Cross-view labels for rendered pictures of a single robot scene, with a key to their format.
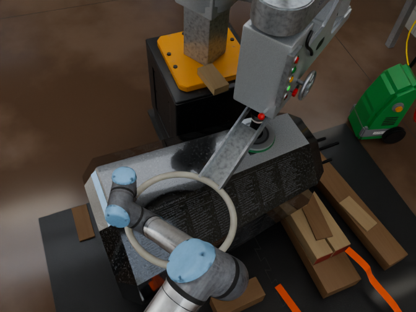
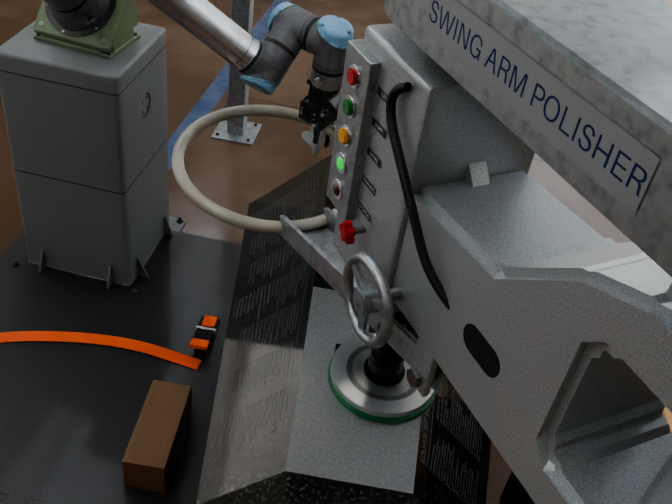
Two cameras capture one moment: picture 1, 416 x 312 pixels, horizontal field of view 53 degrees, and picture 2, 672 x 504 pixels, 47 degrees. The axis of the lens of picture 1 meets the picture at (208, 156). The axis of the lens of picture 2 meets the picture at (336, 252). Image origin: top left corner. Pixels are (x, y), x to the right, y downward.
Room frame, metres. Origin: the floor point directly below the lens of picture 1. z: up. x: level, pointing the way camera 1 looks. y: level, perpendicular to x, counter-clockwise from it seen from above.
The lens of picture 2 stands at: (1.78, -1.22, 1.97)
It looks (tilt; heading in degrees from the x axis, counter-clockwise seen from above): 39 degrees down; 119
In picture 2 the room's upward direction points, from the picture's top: 9 degrees clockwise
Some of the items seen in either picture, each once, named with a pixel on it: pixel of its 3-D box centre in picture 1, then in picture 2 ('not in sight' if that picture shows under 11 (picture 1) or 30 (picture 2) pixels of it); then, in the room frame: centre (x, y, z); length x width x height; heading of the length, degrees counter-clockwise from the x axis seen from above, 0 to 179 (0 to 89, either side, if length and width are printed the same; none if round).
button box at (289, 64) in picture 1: (287, 77); (353, 134); (1.26, -0.30, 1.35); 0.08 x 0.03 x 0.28; 149
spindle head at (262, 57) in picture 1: (278, 56); (456, 205); (1.45, -0.28, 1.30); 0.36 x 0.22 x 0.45; 149
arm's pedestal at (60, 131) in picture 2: not in sight; (94, 151); (-0.10, 0.30, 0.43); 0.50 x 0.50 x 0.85; 23
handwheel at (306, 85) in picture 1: (300, 82); (386, 295); (1.42, -0.40, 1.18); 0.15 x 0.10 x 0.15; 149
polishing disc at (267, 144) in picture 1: (254, 134); (383, 372); (1.38, -0.24, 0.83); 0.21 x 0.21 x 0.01
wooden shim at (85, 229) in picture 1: (83, 222); not in sight; (1.17, 0.78, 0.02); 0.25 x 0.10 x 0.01; 26
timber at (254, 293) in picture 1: (237, 299); (159, 434); (0.74, -0.24, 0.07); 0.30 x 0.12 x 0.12; 119
